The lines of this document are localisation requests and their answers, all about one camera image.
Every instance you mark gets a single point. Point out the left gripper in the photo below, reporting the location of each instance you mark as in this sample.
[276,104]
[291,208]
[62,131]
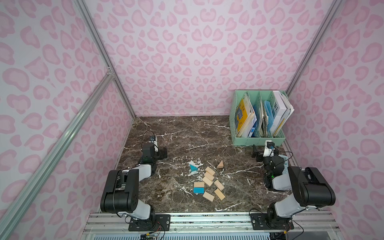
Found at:
[162,152]

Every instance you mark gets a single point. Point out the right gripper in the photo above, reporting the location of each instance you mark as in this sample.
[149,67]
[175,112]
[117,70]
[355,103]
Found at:
[257,152]

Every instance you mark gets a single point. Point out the teal triangle block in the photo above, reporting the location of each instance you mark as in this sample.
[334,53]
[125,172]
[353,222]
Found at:
[193,168]

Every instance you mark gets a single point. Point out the wooden triangle block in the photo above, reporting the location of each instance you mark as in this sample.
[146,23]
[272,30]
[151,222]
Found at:
[220,165]

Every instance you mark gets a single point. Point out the wooden block top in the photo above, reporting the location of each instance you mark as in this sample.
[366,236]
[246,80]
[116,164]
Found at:
[210,171]

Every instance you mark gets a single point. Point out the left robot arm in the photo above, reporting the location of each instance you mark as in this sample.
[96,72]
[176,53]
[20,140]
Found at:
[121,191]

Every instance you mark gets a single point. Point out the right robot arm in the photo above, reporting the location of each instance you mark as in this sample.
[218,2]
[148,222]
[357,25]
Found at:
[310,189]

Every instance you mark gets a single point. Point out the grey calculator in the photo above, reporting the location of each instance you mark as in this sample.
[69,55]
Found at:
[286,164]

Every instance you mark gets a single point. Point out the blue folder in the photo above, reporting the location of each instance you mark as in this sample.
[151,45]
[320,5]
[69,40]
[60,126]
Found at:
[268,108]

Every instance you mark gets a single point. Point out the green file organizer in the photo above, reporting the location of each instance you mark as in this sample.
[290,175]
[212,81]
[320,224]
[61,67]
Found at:
[258,135]

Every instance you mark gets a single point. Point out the white book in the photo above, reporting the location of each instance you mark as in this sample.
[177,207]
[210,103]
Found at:
[282,109]

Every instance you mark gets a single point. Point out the yellow book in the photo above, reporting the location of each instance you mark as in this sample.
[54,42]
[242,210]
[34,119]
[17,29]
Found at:
[245,117]

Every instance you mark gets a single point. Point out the wooden block above teal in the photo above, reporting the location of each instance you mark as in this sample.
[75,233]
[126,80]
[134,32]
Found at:
[199,184]

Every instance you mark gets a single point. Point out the teal rectangular block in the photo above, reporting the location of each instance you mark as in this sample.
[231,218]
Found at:
[198,190]

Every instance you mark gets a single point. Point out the wooden block bottom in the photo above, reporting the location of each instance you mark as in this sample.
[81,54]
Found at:
[208,196]

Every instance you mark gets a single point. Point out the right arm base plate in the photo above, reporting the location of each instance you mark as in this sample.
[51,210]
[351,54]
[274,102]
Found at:
[265,222]

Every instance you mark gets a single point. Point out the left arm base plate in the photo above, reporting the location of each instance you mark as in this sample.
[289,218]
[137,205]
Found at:
[153,223]

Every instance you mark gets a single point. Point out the aluminium front rail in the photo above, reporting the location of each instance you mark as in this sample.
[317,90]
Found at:
[211,222]

